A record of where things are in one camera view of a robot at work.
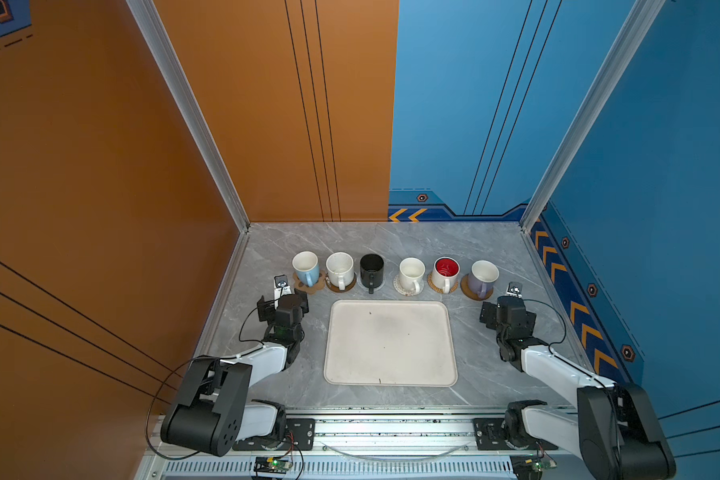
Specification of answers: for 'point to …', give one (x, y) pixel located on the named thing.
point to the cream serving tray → (390, 343)
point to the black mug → (371, 271)
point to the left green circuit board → (271, 465)
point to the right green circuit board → (531, 467)
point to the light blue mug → (307, 267)
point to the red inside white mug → (445, 273)
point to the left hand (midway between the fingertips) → (280, 291)
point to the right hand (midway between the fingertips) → (502, 307)
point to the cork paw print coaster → (309, 290)
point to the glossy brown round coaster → (347, 288)
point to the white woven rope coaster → (398, 287)
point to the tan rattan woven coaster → (436, 289)
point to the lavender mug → (482, 275)
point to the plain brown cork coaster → (467, 291)
